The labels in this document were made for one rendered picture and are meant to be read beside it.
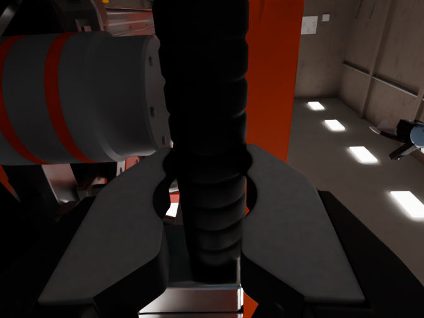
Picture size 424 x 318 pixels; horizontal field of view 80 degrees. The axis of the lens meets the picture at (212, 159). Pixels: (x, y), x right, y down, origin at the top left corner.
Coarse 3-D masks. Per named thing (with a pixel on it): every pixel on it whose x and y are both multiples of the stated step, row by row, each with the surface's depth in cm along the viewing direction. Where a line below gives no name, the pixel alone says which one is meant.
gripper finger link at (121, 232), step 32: (160, 160) 11; (128, 192) 9; (160, 192) 10; (96, 224) 8; (128, 224) 8; (160, 224) 8; (64, 256) 7; (96, 256) 7; (128, 256) 7; (160, 256) 7; (64, 288) 6; (96, 288) 6; (128, 288) 6; (160, 288) 7
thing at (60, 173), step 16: (16, 176) 31; (32, 176) 31; (48, 176) 32; (64, 176) 35; (16, 192) 33; (32, 192) 32; (48, 192) 32; (64, 192) 35; (48, 208) 34; (48, 224) 35
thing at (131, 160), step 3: (129, 156) 57; (132, 156) 60; (135, 156) 62; (126, 159) 56; (129, 159) 58; (132, 159) 60; (135, 159) 61; (138, 159) 64; (108, 162) 55; (126, 162) 56; (129, 162) 58; (132, 162) 60; (135, 162) 61; (108, 165) 55; (126, 165) 56; (129, 165) 58; (132, 165) 60; (126, 168) 56; (105, 171) 55; (105, 174) 55; (105, 177) 55; (105, 180) 57; (105, 183) 60
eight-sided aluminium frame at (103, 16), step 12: (60, 0) 42; (72, 0) 43; (84, 0) 43; (96, 0) 44; (72, 12) 45; (84, 12) 45; (96, 12) 45; (72, 24) 46; (84, 24) 46; (96, 24) 46; (96, 168) 51; (108, 168) 51; (120, 168) 53; (108, 180) 50
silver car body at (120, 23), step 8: (112, 8) 79; (120, 8) 85; (128, 8) 109; (136, 8) 120; (144, 8) 134; (112, 16) 76; (120, 16) 82; (128, 16) 89; (136, 16) 98; (144, 16) 110; (152, 16) 125; (112, 24) 76; (120, 24) 82; (128, 24) 90; (136, 24) 99; (144, 24) 111; (152, 24) 125; (112, 32) 76; (120, 32) 82; (128, 32) 89; (136, 32) 98; (144, 32) 109; (152, 32) 122
